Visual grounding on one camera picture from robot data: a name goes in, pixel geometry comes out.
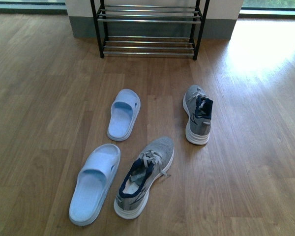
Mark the black metal shoe rack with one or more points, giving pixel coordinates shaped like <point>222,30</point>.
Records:
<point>138,29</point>

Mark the light blue slipper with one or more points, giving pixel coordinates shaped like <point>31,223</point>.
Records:
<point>124,112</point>
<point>93,183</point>

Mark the grey sneaker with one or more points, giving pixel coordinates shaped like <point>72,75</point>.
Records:
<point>199,109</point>
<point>153,162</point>

